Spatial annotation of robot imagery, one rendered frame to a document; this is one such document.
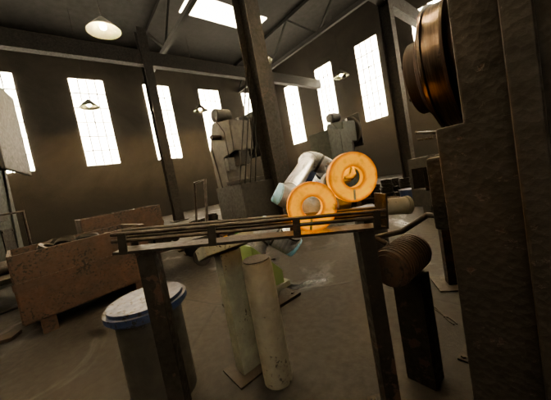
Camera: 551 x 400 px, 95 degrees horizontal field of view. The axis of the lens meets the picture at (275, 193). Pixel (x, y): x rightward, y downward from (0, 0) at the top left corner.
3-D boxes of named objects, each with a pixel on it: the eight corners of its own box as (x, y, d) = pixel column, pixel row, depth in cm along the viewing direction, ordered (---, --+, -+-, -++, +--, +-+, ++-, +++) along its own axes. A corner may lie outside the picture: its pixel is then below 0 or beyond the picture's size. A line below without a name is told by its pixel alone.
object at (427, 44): (484, 126, 108) (470, 14, 105) (450, 128, 78) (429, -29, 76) (466, 130, 113) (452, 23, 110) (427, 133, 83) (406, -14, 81)
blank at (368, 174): (376, 149, 77) (371, 150, 80) (326, 153, 76) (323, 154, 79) (379, 199, 78) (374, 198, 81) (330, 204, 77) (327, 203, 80)
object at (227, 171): (214, 220, 674) (193, 113, 656) (249, 210, 759) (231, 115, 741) (248, 220, 571) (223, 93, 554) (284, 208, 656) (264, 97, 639)
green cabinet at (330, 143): (321, 211, 492) (308, 135, 483) (343, 204, 536) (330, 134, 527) (342, 211, 455) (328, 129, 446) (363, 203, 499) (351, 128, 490)
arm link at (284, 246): (274, 239, 191) (323, 152, 161) (294, 251, 190) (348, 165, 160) (268, 250, 177) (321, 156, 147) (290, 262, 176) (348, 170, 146)
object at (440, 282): (461, 271, 165) (445, 163, 161) (482, 291, 140) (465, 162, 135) (426, 274, 171) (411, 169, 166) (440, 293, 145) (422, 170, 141)
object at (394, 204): (415, 215, 78) (414, 196, 78) (387, 217, 77) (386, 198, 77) (403, 212, 84) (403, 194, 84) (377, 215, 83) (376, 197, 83)
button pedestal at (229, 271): (280, 359, 117) (256, 229, 113) (236, 394, 101) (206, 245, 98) (260, 345, 129) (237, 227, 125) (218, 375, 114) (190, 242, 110)
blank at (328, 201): (339, 183, 77) (336, 183, 80) (289, 179, 76) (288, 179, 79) (335, 234, 77) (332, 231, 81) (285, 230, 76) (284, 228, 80)
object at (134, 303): (216, 386, 107) (196, 289, 105) (133, 447, 87) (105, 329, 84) (188, 354, 132) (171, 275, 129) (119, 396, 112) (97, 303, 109)
